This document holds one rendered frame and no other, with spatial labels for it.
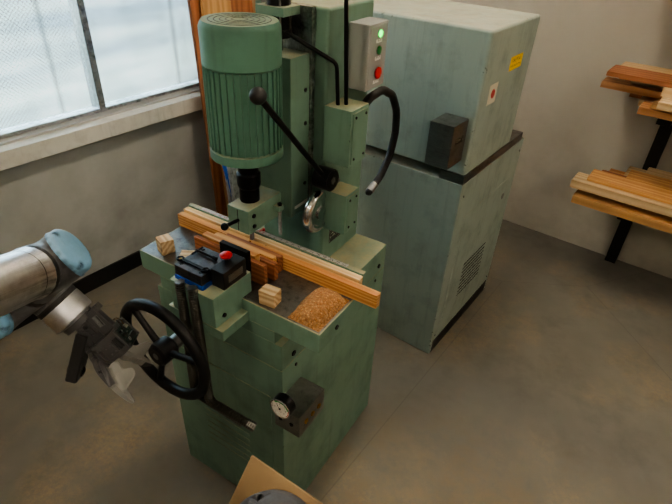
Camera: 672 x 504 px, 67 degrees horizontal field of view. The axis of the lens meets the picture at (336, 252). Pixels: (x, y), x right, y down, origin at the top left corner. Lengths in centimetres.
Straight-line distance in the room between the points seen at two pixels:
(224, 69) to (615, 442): 200
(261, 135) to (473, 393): 156
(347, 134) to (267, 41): 31
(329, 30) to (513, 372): 175
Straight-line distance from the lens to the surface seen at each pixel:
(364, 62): 136
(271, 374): 140
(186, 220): 156
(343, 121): 131
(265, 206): 135
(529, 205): 355
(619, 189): 289
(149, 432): 221
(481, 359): 252
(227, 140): 121
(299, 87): 129
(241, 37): 112
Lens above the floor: 172
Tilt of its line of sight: 34 degrees down
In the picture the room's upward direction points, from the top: 3 degrees clockwise
